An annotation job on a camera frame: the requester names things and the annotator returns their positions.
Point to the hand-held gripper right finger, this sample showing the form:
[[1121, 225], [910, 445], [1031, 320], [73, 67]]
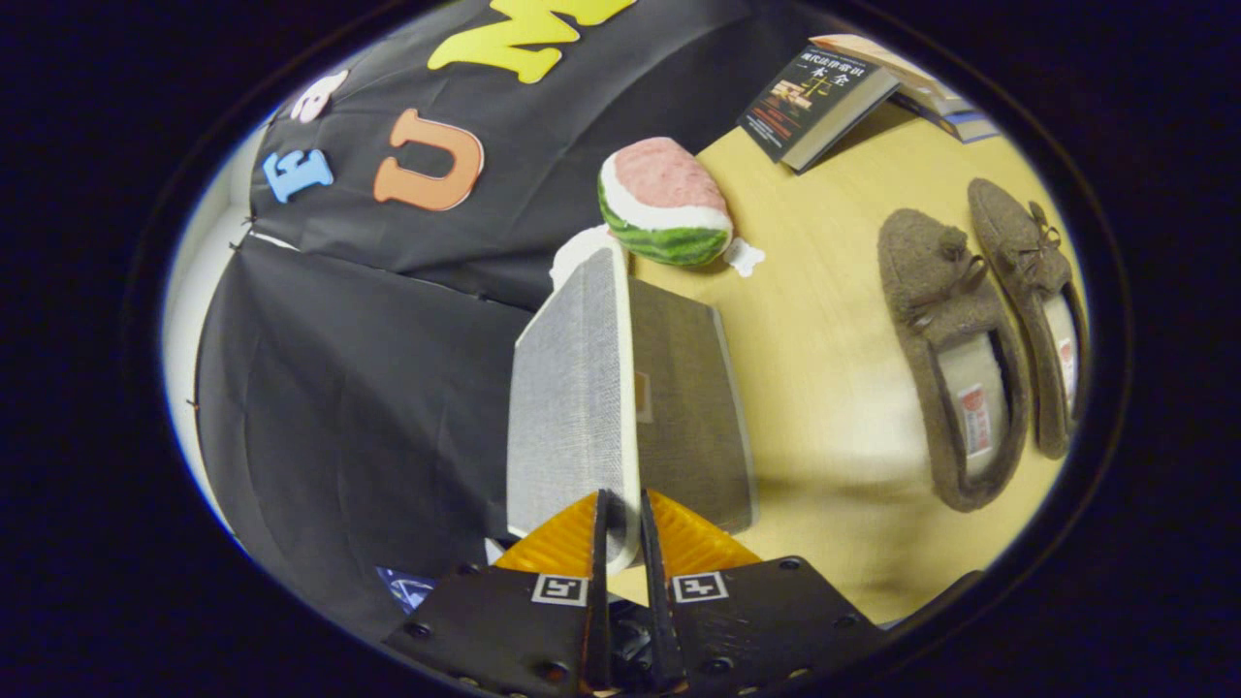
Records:
[[664, 630]]

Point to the white and blue papers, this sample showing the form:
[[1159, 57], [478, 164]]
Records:
[[402, 586]]

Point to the blue cover book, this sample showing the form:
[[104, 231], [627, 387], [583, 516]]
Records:
[[965, 126]]

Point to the white plush toy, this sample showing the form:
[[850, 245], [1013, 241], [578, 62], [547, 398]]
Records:
[[582, 250]]

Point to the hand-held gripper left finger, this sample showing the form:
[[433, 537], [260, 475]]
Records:
[[599, 601]]

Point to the watermelon slice plush toy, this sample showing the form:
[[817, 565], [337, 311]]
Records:
[[664, 194]]

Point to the black cover book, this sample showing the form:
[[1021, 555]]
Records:
[[805, 97]]

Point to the beige cover book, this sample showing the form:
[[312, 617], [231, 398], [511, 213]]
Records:
[[873, 58]]

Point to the brown fuzzy shoe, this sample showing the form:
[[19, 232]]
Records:
[[921, 281], [1008, 233]]

